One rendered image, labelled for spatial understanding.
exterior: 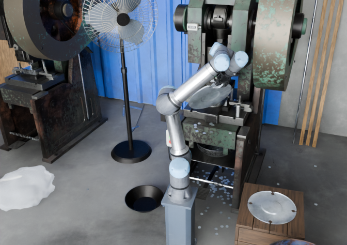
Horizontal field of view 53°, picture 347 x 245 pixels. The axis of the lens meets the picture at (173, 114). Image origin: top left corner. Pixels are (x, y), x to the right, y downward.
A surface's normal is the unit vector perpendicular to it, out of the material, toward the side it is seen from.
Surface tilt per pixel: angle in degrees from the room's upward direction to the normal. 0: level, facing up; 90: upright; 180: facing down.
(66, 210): 0
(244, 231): 90
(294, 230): 0
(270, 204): 0
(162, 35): 90
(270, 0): 61
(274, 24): 77
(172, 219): 90
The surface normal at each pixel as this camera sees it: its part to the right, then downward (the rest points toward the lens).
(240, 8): -0.29, -0.32
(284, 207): -0.02, -0.89
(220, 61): -0.11, 0.46
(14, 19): -0.41, 0.40
